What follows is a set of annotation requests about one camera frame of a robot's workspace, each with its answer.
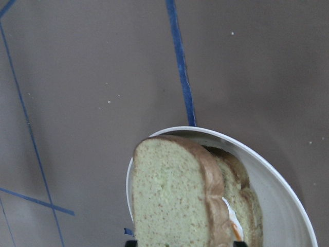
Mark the bread slice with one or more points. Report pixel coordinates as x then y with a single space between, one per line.
177 195
242 199

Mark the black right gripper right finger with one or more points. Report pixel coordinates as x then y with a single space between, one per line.
239 244

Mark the white plate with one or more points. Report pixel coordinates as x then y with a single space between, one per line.
285 222

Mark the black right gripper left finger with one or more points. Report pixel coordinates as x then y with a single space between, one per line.
131 243

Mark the fried egg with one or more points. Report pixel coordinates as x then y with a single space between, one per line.
235 224

